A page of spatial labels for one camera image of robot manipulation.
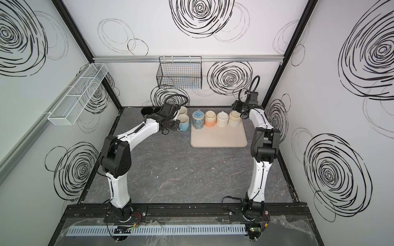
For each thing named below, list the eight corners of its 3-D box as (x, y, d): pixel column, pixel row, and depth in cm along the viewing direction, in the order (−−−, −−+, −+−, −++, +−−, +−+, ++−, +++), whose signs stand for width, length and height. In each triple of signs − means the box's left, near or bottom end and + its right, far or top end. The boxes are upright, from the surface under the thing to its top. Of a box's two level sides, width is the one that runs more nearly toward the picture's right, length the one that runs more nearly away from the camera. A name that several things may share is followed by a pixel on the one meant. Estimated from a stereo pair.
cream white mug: (216, 126, 110) (217, 119, 104) (215, 117, 116) (216, 110, 110) (228, 126, 110) (229, 119, 104) (226, 117, 116) (228, 110, 110)
